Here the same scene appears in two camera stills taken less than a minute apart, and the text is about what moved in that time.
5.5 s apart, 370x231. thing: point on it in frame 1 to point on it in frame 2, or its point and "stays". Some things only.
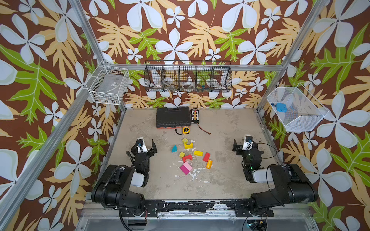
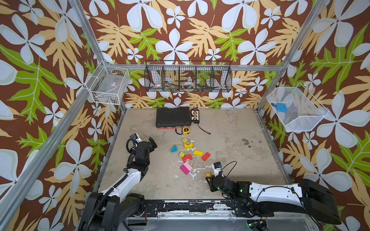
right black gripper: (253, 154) to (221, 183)
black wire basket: (185, 76) stays
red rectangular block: (206, 157) stays
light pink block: (188, 166) stays
